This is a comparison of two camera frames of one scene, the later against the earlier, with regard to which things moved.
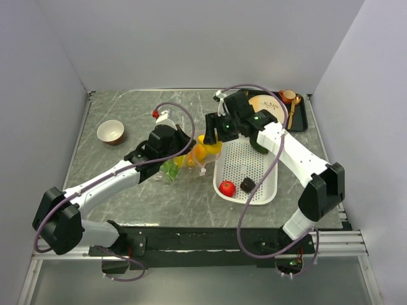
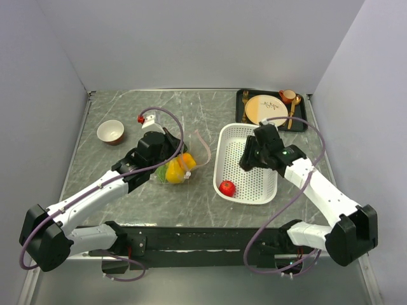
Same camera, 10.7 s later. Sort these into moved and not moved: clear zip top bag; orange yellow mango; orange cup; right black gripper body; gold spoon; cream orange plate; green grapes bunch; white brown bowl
Moved: orange yellow mango; green grapes bunch; right black gripper body; clear zip top bag
Not moved: cream orange plate; gold spoon; white brown bowl; orange cup
